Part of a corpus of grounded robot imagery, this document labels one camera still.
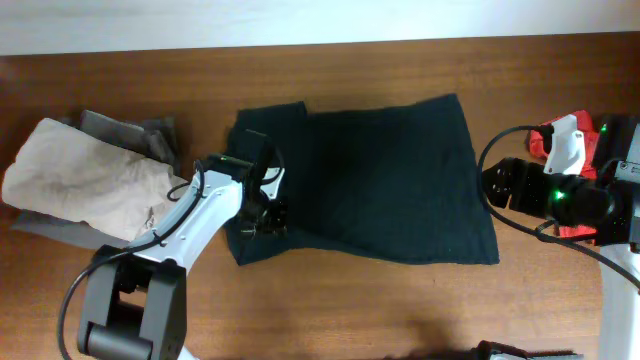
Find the black t-shirt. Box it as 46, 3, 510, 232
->
225, 94, 499, 265

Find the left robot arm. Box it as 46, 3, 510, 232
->
63, 134, 286, 360

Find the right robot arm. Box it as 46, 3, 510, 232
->
477, 114, 639, 359

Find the red crumpled garment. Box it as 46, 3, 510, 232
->
525, 110, 599, 238

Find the grey folded garment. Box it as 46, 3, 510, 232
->
12, 110, 180, 249

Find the beige folded garment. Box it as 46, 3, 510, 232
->
2, 118, 184, 242

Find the right black cable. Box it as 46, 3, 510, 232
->
474, 123, 640, 291

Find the black cable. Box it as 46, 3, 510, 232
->
56, 158, 206, 360
474, 123, 640, 291

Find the left black cable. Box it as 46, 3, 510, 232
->
56, 158, 206, 360

